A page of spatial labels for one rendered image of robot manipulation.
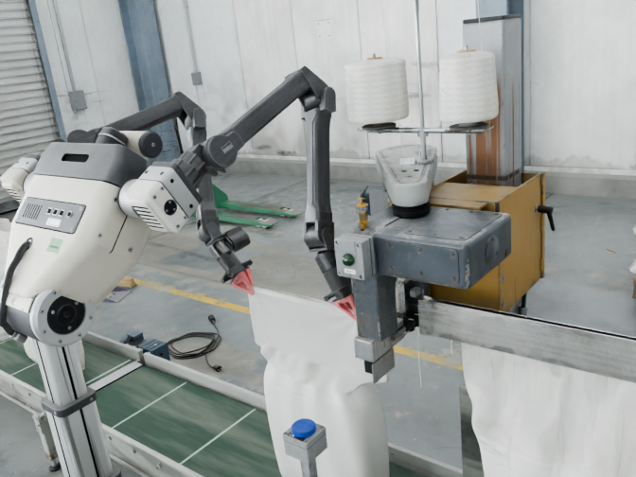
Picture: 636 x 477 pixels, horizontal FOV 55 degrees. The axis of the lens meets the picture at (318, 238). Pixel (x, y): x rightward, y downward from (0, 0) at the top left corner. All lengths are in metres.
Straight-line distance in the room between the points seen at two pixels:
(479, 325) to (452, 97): 0.54
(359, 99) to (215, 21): 7.58
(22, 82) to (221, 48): 2.66
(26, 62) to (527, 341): 8.38
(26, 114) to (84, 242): 7.74
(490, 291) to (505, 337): 0.17
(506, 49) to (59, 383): 1.40
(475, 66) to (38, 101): 8.15
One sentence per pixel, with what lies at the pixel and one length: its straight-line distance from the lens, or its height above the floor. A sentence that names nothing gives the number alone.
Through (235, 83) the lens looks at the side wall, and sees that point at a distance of 8.99.
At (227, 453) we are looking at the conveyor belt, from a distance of 2.36.
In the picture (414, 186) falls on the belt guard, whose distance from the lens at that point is 1.43.
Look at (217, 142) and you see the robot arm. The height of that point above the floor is 1.55.
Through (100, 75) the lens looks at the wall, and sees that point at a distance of 9.86.
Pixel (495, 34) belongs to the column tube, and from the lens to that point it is 1.69.
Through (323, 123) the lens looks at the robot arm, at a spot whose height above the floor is 1.53.
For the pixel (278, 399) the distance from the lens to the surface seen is 1.96.
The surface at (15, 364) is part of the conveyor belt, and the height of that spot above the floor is 0.38.
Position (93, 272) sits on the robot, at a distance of 1.54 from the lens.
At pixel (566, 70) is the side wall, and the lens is 6.55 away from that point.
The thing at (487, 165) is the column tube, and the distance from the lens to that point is 1.75.
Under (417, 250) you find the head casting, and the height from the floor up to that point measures 1.31.
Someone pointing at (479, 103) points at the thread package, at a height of 1.57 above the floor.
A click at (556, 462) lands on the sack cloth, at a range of 1.53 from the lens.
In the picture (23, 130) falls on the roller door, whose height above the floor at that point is 1.01.
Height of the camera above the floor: 1.75
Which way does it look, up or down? 18 degrees down
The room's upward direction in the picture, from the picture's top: 6 degrees counter-clockwise
